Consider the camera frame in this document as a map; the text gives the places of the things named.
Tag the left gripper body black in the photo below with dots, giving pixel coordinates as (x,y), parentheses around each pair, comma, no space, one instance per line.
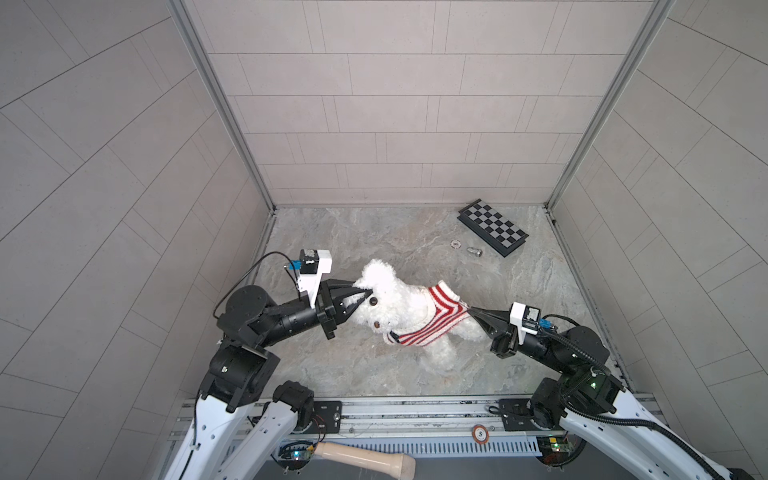
(320,318)

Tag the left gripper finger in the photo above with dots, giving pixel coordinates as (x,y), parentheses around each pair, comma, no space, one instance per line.
(348,302)
(342,289)

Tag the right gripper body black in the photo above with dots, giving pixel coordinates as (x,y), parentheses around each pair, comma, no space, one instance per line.
(507,349)

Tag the white teddy bear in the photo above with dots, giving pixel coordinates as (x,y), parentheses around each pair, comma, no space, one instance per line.
(401,307)

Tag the red white striped sweater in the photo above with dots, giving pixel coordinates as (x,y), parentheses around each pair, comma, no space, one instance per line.
(450,310)

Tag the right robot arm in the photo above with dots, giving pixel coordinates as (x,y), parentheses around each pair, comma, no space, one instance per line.
(587,400)

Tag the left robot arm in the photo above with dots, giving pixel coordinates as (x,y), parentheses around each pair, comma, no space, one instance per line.
(239,372)

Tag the black white checkerboard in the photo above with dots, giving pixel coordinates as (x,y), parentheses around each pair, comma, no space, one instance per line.
(500,233)

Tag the round red white sticker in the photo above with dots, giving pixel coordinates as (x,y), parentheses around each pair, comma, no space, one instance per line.
(480,434)

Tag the right green circuit board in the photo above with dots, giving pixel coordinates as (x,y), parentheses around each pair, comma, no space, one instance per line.
(554,449)

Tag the green circuit board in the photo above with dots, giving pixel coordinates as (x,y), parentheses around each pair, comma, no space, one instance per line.
(294,456)
(554,449)

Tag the left green circuit board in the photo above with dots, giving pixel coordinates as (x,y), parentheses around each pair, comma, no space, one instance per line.
(294,456)

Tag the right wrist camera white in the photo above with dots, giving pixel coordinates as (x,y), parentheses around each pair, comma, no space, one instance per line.
(527,320)

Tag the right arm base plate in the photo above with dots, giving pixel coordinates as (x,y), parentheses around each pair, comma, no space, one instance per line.
(516,414)

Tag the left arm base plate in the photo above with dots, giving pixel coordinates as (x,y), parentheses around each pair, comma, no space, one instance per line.
(326,417)

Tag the aluminium front rail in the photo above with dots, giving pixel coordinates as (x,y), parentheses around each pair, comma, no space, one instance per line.
(422,427)

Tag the beige wooden handle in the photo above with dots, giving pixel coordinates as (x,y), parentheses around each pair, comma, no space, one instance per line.
(398,466)

